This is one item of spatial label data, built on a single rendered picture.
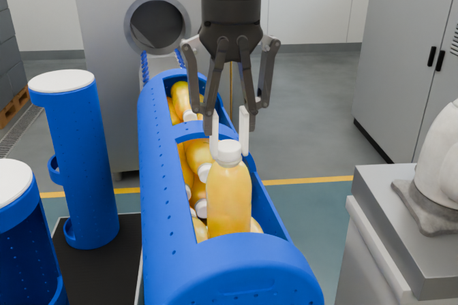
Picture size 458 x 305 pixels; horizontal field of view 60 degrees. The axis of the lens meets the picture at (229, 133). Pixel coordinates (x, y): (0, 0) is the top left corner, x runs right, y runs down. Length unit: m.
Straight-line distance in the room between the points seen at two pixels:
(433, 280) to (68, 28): 5.40
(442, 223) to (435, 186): 0.08
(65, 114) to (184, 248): 1.30
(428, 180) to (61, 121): 1.45
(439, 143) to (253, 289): 0.49
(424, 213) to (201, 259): 0.55
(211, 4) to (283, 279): 0.40
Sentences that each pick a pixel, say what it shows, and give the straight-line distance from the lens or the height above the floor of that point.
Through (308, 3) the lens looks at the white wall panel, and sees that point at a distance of 5.77.
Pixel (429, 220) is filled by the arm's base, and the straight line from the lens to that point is 0.97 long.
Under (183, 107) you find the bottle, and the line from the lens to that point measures 1.15.
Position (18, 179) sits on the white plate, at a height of 1.04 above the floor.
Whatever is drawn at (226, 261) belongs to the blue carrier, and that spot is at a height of 1.23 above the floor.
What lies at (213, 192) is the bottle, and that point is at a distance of 0.61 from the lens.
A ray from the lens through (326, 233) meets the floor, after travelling 2.55.
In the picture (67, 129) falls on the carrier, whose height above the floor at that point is 0.86.
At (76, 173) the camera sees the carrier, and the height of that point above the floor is 0.62.
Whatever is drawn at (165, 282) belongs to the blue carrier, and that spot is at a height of 1.19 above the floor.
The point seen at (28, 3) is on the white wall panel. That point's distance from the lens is 5.89.
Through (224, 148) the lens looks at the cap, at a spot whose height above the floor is 1.36.
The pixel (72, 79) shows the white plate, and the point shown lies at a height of 1.04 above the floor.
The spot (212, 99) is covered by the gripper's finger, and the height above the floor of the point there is 1.44.
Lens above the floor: 1.65
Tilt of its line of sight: 28 degrees down
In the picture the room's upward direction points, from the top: straight up
